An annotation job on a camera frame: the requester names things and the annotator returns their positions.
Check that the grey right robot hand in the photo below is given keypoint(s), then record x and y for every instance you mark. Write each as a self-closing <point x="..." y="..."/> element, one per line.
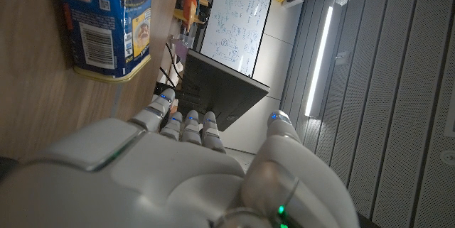
<point x="160" y="178"/>

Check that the yellow blue small box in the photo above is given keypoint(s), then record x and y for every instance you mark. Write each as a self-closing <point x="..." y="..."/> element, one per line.
<point x="103" y="32"/>

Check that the dark computer monitor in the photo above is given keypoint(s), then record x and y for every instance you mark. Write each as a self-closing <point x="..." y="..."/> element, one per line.
<point x="220" y="86"/>

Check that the white whiteboard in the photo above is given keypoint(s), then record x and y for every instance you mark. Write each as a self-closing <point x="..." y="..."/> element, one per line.
<point x="234" y="25"/>

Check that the orange and teal toy airplane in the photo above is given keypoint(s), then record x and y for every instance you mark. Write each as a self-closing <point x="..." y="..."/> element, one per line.
<point x="191" y="0"/>

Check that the long ceiling lamp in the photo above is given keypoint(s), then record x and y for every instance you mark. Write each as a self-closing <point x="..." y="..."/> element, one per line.
<point x="318" y="61"/>

